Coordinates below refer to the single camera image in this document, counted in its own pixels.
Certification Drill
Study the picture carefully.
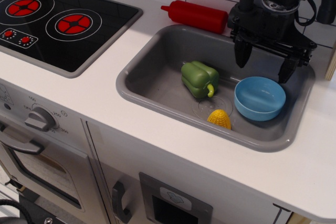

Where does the blue plastic bowl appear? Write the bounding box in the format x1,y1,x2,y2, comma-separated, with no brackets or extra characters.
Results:
234,77,287,122

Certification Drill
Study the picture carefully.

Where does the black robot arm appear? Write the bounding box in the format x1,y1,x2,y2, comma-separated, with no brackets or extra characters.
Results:
227,0,317,83

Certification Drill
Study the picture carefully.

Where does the grey cabinet door handle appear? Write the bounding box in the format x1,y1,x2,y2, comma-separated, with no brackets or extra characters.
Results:
111,182,132,223

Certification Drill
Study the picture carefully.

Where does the black cable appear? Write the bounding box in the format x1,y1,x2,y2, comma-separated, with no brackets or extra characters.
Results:
0,199,34,224

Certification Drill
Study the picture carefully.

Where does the grey dispenser panel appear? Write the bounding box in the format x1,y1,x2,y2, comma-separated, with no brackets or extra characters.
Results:
139,172,213,224

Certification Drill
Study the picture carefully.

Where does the grey toy sink basin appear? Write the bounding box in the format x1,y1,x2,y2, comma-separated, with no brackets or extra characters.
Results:
116,25,315,152

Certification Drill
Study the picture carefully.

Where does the dark grey toy faucet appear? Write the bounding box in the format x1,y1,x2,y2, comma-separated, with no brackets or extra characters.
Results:
227,0,336,29

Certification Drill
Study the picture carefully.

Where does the green toy bell pepper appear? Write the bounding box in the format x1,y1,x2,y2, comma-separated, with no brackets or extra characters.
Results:
181,61,219,99

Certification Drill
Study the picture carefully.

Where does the toy oven door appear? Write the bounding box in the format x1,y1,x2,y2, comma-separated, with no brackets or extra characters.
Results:
0,119,111,224

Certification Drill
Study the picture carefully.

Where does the grey oven door handle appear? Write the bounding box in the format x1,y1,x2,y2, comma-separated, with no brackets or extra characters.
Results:
1,123,45,155

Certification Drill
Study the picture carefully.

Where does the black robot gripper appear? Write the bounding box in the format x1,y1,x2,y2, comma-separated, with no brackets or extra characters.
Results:
228,4,317,83

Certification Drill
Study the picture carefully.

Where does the grey oven knob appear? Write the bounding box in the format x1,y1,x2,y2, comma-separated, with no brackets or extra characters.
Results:
25,107,56,132

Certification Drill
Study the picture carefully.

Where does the red ketchup bottle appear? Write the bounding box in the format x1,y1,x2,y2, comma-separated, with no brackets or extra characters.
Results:
161,0,228,34

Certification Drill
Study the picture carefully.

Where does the black toy stovetop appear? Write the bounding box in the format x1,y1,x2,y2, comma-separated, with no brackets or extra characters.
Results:
1,0,143,78

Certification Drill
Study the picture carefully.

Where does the yellow toy corn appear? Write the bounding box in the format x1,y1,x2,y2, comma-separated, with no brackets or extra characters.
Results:
207,109,232,130

